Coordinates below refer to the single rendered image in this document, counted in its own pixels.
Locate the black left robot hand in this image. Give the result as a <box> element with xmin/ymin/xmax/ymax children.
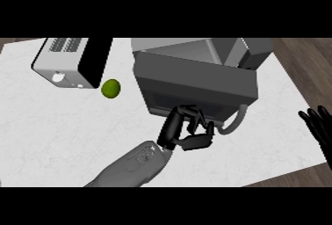
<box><xmin>155</xmin><ymin>104</ymin><xmax>217</xmax><ymax>152</ymax></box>

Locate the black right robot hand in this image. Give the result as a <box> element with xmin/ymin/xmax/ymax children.
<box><xmin>297</xmin><ymin>105</ymin><xmax>332</xmax><ymax>171</ymax></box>

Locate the grey microwave body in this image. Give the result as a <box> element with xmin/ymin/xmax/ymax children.
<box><xmin>130</xmin><ymin>38</ymin><xmax>275</xmax><ymax>70</ymax></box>

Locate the green lime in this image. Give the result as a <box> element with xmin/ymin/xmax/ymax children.
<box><xmin>101</xmin><ymin>78</ymin><xmax>123</xmax><ymax>99</ymax></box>

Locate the white and black toaster oven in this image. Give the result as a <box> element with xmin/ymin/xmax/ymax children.
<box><xmin>30</xmin><ymin>38</ymin><xmax>114</xmax><ymax>90</ymax></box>

